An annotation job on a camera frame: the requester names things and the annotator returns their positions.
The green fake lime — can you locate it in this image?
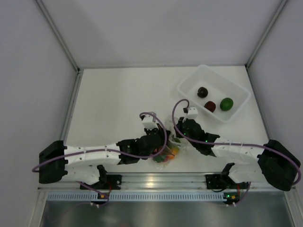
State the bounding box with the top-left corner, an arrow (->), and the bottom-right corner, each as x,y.
220,97 -> 234,112

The aluminium mounting rail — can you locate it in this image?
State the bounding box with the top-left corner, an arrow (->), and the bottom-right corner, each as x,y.
38,173 -> 279,191

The right frame post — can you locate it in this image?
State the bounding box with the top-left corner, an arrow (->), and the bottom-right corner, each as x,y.
245,0 -> 290,69

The clear zip top bag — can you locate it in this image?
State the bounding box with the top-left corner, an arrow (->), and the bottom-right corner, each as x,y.
151,115 -> 190,171

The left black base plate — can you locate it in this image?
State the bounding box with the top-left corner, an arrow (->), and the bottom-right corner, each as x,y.
89,174 -> 122,190

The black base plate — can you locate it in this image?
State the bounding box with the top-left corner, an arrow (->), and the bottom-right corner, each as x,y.
205,174 -> 237,191
89,174 -> 122,190

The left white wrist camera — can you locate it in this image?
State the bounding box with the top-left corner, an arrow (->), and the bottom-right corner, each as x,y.
141,114 -> 158,130

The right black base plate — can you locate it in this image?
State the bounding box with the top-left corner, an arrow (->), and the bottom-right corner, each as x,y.
205,174 -> 237,191

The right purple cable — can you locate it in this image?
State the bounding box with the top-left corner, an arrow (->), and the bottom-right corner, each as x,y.
171,99 -> 302,206

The left frame post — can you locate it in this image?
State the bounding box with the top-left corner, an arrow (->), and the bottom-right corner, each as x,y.
35,0 -> 81,71

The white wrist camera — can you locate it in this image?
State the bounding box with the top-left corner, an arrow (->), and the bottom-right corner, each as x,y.
141,114 -> 158,130
183,106 -> 198,120

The white plastic basket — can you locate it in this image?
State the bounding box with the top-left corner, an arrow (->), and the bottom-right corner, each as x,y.
177,65 -> 251,123

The dark red fake fruit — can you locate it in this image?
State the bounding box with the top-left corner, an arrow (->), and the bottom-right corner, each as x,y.
204,101 -> 216,113

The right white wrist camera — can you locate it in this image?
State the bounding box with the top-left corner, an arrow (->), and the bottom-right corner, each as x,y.
183,106 -> 198,120

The purple cable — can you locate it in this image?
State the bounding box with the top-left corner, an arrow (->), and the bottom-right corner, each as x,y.
32,111 -> 169,206
171,99 -> 302,206

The frame post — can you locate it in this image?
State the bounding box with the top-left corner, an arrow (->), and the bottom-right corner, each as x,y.
245,0 -> 290,69
35,0 -> 81,71

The dark purple fake plum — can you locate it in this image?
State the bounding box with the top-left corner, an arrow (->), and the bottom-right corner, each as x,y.
197,87 -> 208,98

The slotted grey cable duct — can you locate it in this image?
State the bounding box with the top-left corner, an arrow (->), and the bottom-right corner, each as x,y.
47,192 -> 237,202

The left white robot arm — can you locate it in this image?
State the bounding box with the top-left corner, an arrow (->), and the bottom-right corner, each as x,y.
34,125 -> 170,189

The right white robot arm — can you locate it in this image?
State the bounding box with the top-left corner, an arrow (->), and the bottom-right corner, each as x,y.
175,117 -> 301,191

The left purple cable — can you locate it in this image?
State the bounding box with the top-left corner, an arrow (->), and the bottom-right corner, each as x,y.
32,111 -> 169,206

